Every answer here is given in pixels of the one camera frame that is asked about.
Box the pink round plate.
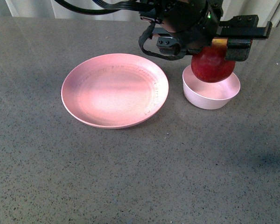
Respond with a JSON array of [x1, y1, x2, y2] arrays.
[[61, 53, 169, 129]]

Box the pale pink bowl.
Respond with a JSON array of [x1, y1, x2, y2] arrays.
[[182, 65, 241, 110]]

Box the black cable bundle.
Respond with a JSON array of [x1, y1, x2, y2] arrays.
[[54, 0, 159, 15]]

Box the red apple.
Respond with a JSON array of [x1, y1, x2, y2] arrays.
[[191, 45, 236, 83]]

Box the white pleated curtain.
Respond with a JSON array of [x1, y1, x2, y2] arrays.
[[0, 0, 280, 28]]

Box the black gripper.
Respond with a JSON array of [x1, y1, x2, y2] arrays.
[[140, 0, 273, 61]]

